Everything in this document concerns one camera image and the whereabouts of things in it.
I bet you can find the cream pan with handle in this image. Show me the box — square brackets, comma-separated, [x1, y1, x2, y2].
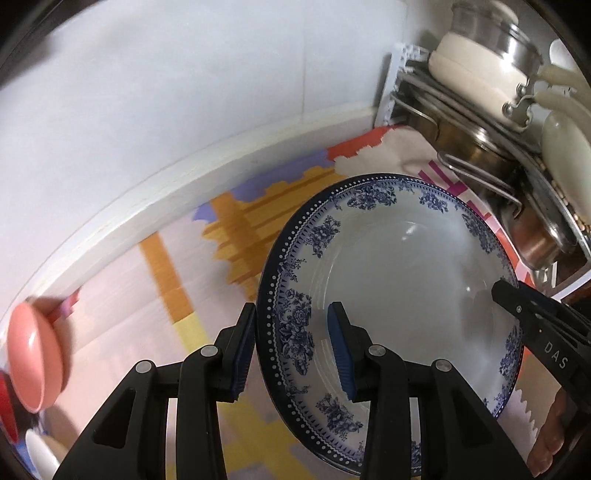
[427, 30, 591, 130]

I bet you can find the steel rimmed lid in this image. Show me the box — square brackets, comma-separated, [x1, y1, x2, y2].
[450, 0, 544, 70]

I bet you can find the cream ceramic pot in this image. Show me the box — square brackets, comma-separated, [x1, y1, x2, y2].
[540, 111, 591, 217]

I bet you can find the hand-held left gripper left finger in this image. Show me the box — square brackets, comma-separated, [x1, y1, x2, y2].
[54, 302, 257, 480]

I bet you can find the stainless steel pot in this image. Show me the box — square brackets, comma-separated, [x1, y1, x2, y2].
[402, 74, 522, 185]

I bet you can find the person's right hand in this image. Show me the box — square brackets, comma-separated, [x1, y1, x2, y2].
[526, 392, 573, 478]

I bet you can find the red and black bowl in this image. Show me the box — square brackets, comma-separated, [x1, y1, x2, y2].
[0, 369, 19, 446]

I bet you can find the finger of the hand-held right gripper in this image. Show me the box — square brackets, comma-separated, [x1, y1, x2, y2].
[491, 278, 561, 333]

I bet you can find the pink bowl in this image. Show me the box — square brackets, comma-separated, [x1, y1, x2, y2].
[7, 298, 70, 413]

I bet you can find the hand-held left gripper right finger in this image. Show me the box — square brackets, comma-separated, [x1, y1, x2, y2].
[326, 301, 525, 480]

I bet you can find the colourful patterned tablecloth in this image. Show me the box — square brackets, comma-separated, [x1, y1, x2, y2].
[0, 124, 555, 480]

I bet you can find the copper coloured pot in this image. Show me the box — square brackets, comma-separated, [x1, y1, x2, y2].
[496, 185, 578, 271]

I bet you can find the blue floral white plate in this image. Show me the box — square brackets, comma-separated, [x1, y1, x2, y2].
[255, 173, 526, 478]

